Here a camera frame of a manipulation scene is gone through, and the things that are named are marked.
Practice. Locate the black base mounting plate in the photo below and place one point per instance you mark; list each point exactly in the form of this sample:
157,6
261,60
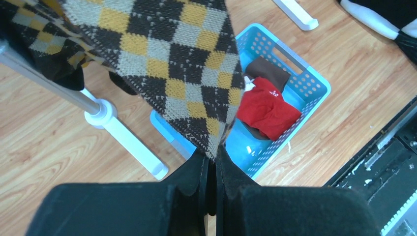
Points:
384,171

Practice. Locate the brown sock striped cuff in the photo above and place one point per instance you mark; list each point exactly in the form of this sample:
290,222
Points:
260,67

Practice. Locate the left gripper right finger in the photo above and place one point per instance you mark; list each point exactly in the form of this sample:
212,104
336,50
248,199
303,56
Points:
245,208

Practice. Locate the light blue plastic basket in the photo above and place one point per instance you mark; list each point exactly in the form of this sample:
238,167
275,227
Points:
305,90

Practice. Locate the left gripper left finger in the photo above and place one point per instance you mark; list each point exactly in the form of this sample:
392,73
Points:
172,207

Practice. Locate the red snowflake christmas sock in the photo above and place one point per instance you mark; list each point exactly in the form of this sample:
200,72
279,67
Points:
264,108

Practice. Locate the brown argyle sock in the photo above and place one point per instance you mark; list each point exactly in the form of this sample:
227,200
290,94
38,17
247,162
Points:
180,56
41,28

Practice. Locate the white grey drying rack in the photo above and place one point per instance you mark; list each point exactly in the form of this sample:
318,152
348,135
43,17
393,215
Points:
103,114

